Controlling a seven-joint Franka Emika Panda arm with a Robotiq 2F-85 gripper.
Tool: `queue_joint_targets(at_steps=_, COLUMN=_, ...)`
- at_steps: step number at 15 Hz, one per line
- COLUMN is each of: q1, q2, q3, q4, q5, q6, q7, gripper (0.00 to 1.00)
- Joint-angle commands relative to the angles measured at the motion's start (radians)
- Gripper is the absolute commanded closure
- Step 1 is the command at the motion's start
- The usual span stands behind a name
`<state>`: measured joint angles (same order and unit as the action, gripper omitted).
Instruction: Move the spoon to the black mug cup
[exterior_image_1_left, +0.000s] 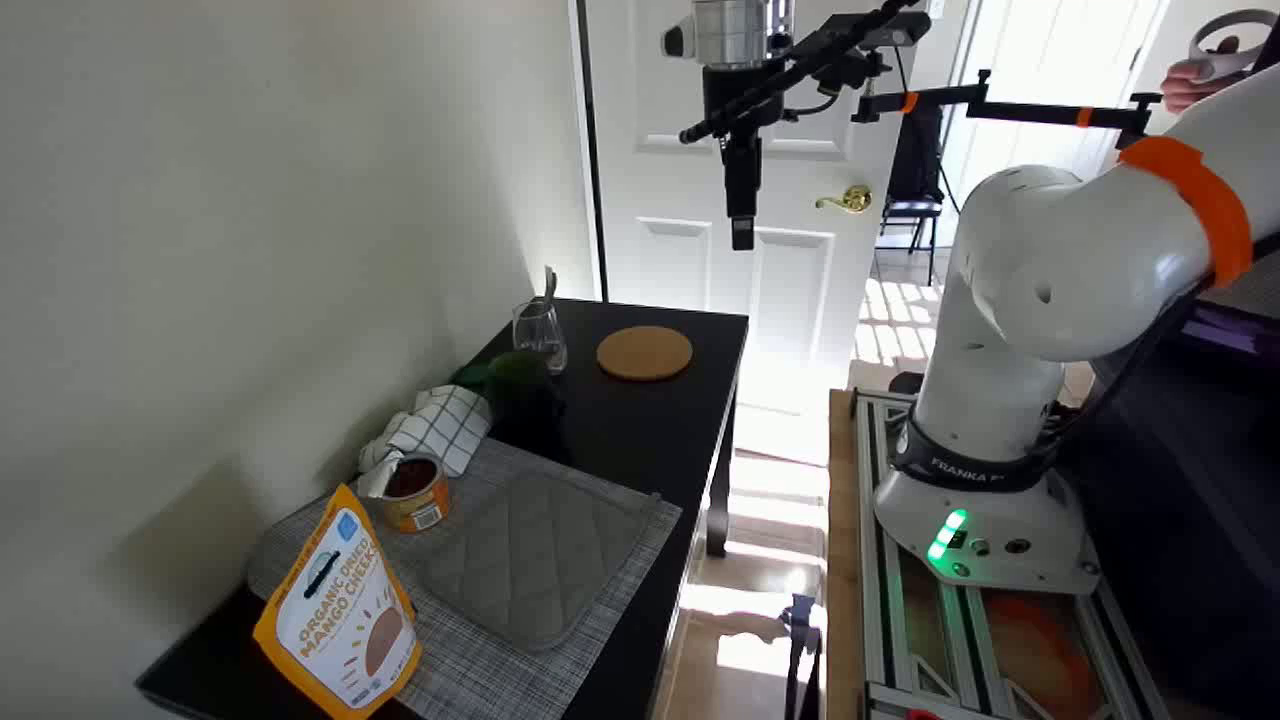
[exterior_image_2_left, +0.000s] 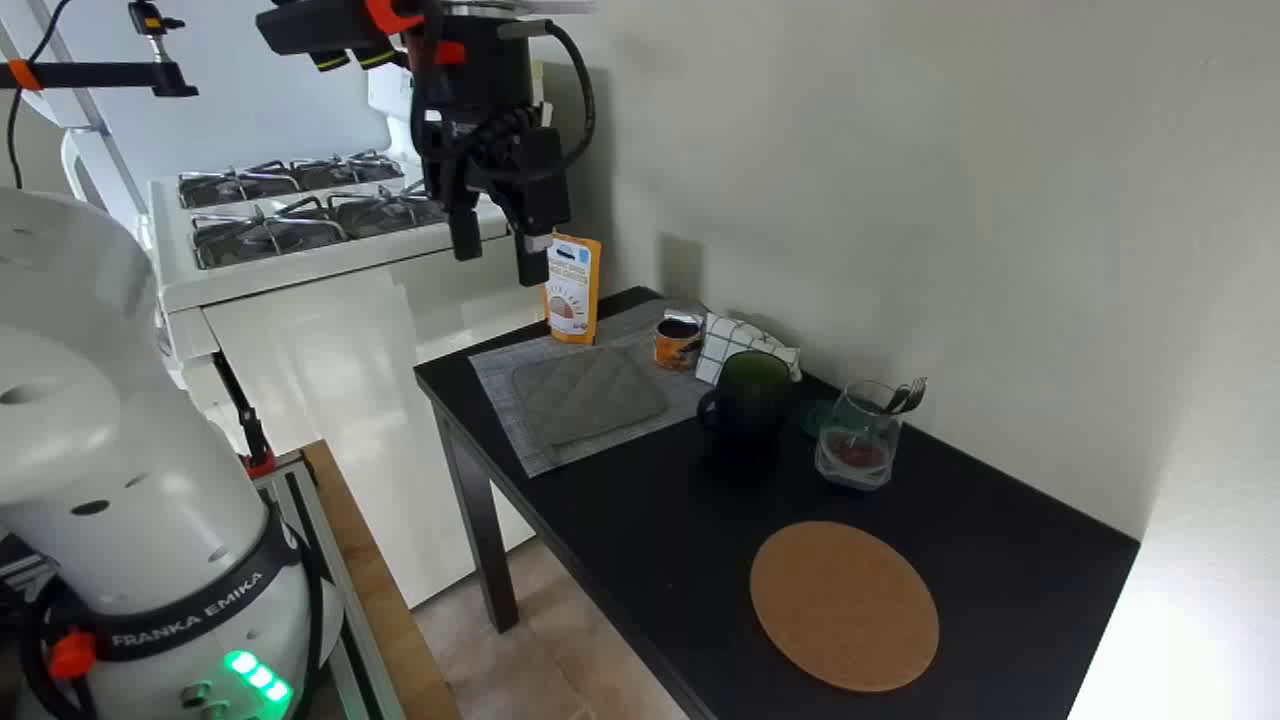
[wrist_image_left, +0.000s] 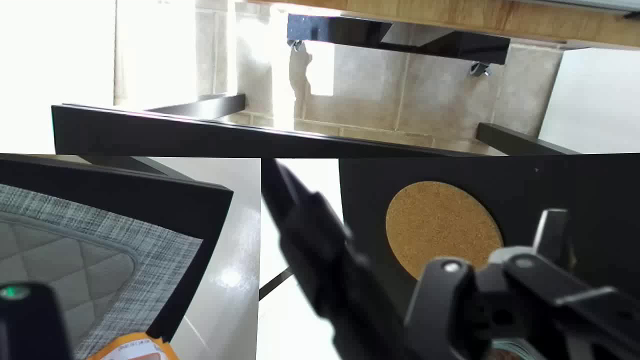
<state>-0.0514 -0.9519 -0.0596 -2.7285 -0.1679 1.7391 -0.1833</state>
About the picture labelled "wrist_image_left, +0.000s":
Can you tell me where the orange printed paper cup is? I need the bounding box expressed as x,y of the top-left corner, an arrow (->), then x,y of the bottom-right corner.
88,332 -> 178,360

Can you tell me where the grey quilted pot holder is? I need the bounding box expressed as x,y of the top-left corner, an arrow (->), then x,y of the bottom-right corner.
0,184 -> 201,360

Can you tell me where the round cork coaster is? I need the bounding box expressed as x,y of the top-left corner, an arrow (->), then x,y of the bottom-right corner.
384,180 -> 504,280

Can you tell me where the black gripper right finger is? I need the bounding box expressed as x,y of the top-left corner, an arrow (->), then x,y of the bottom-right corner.
490,207 -> 640,360

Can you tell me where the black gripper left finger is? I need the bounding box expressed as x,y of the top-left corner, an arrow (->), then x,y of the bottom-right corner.
405,258 -> 483,360

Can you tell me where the black low table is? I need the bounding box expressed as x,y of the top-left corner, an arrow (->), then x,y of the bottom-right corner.
50,92 -> 577,160

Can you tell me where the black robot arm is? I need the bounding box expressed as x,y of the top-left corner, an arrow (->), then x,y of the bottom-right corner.
263,158 -> 640,360

